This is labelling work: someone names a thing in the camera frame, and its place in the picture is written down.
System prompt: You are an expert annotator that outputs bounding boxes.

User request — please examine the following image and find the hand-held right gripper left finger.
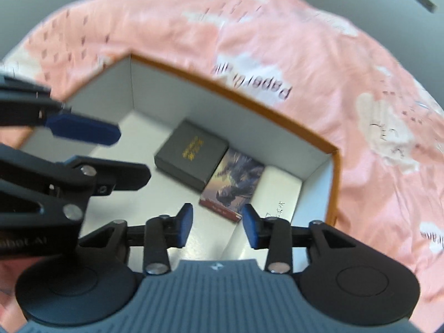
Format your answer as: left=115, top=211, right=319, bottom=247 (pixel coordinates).
left=78, top=203, right=194, bottom=276

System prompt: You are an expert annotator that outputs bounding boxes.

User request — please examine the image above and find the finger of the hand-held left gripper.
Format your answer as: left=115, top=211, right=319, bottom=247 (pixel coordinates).
left=0, top=145, right=152, bottom=223
left=0, top=72, right=122, bottom=146

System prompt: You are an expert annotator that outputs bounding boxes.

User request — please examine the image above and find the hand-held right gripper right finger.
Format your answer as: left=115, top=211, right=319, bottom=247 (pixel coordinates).
left=242, top=204, right=363, bottom=274

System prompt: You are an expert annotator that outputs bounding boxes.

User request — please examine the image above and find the white rectangular box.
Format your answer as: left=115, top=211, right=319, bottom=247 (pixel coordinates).
left=224, top=165, right=306, bottom=261

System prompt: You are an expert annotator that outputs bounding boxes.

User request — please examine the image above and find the picture card box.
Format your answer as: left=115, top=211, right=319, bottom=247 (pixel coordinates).
left=198, top=148, right=266, bottom=222

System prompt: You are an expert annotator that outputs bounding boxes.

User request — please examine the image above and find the dark grey gift box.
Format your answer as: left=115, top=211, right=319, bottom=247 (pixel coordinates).
left=153, top=120, right=229, bottom=193

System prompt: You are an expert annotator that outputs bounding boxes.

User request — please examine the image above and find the orange cardboard box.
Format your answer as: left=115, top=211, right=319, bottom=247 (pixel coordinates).
left=16, top=53, right=342, bottom=262

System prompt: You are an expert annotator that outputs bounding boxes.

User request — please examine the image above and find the pink printed blanket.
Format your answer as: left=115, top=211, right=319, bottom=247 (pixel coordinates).
left=0, top=0, right=444, bottom=320

